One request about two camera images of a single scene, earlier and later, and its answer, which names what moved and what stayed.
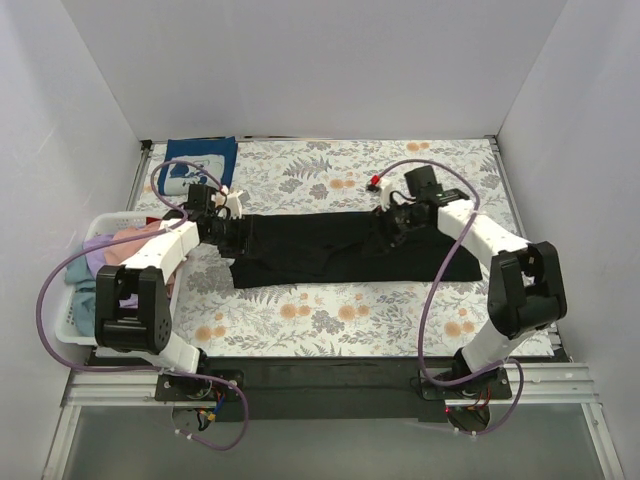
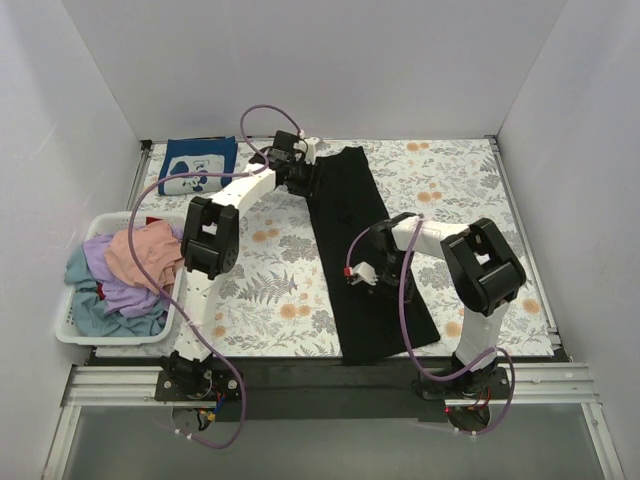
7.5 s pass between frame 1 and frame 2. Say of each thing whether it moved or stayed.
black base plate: stayed
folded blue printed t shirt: stayed
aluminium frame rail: stayed
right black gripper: moved
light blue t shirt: stayed
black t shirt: moved
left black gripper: moved
